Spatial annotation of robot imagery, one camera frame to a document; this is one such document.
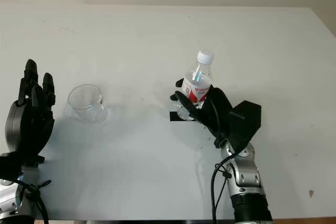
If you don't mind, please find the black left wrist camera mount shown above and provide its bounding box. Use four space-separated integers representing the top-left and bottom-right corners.
0 152 24 180

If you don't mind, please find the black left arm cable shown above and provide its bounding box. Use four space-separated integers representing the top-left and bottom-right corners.
2 178 52 224

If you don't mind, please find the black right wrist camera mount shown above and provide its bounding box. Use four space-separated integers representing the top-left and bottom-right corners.
228 100 263 154

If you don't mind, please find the clear water bottle white cap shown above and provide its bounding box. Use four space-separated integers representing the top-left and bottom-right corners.
176 49 215 121

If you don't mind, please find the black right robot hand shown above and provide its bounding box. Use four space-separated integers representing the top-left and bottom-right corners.
170 78 234 148

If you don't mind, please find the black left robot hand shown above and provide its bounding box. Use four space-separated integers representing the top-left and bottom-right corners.
5 59 56 166

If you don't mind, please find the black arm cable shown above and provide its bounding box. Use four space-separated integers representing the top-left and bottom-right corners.
209 98 238 224
2 178 52 224

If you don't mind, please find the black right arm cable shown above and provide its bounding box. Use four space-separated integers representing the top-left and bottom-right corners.
209 98 238 224

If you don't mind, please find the clear plastic cup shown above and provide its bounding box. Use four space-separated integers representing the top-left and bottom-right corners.
67 84 109 124

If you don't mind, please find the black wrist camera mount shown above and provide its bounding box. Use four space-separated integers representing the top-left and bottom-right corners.
228 100 263 154
0 152 24 180

